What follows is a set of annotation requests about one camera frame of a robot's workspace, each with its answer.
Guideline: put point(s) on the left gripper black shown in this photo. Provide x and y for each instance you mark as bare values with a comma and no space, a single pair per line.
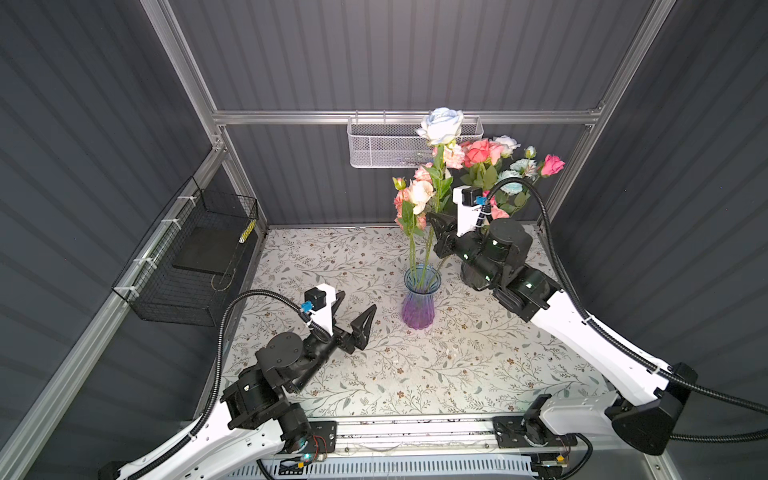
355,336

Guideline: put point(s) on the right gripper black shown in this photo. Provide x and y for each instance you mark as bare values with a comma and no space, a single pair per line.
446,238

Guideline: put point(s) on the pale pink rose stem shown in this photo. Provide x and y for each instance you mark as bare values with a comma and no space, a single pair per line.
498,213

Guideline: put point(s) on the blue purple glass vase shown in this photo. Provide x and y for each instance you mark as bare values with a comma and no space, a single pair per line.
422,282

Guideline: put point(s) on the white spray rose stem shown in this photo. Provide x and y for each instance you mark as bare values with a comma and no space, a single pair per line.
513,197

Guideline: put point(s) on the peach spray rose stem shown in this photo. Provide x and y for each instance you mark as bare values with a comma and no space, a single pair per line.
448,157

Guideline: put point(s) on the red pink rose stem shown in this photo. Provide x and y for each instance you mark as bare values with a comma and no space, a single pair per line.
476,163

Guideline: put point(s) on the light pink rose stem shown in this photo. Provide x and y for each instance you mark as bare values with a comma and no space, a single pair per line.
495,152

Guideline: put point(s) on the pale blue white rose stem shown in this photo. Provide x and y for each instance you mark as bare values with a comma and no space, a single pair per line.
441,126

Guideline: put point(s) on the pink glass vase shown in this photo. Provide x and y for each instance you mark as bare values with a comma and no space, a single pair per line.
480,273

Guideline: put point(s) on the single dark pink bud stem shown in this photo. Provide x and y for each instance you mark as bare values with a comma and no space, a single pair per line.
552,165

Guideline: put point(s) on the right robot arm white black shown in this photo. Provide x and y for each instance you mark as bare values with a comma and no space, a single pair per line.
643,408

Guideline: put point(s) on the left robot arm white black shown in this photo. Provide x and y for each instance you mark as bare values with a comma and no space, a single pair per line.
240,408

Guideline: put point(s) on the floral patterned table mat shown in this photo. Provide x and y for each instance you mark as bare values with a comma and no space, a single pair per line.
476,357

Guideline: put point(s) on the yellow tube in basket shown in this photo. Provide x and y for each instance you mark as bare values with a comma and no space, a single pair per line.
247,231

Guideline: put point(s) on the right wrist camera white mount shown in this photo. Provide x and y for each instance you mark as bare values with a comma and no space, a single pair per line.
470,203

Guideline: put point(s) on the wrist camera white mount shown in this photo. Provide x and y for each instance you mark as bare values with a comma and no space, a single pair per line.
317,309
470,203

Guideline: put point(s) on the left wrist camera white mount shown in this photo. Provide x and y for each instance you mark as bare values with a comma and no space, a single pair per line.
317,309

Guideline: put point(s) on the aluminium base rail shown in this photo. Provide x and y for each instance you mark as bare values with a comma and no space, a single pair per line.
424,445

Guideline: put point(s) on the white wire mesh basket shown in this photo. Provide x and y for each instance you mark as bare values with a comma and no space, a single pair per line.
391,141

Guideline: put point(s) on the black wire basket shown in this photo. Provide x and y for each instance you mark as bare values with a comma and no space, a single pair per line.
194,263

